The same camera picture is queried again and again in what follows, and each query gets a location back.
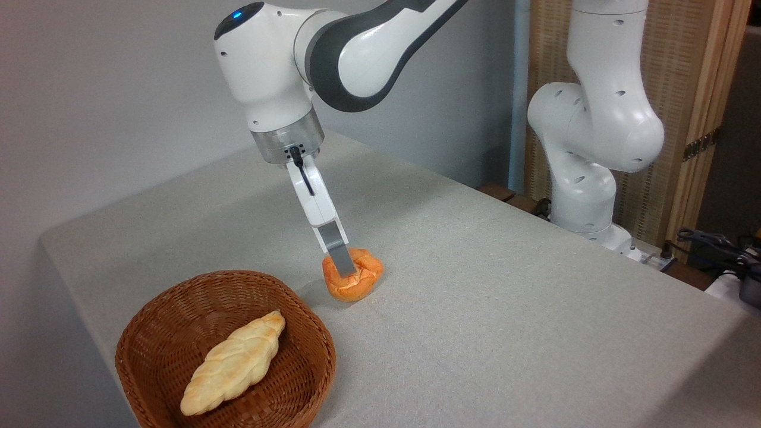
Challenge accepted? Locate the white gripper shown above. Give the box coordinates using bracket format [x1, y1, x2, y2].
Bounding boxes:
[286, 158, 359, 278]

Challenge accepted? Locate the round orange bread roll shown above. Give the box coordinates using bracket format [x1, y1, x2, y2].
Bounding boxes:
[322, 248, 385, 303]

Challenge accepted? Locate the pale braided bread loaf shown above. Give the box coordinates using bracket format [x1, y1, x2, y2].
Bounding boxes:
[180, 310, 287, 417]

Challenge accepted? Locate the brown wicker basket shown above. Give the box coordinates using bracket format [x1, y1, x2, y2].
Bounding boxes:
[115, 270, 337, 428]

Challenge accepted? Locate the grey tablecloth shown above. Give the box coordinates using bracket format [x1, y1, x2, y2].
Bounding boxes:
[39, 132, 761, 428]

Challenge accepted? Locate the brown wooden board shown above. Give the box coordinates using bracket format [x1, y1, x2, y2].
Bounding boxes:
[476, 182, 543, 217]

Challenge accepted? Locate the light blue vertical pipe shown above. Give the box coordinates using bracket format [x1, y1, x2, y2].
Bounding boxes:
[508, 0, 532, 194]

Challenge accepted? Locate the metal screen hinge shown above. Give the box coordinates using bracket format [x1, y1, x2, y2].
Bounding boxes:
[683, 128, 722, 162]

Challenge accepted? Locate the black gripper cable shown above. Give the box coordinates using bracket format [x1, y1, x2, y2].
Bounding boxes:
[289, 146, 316, 197]

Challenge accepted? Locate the black cable bundle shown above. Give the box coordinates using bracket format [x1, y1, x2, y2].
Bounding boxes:
[663, 228, 761, 281]

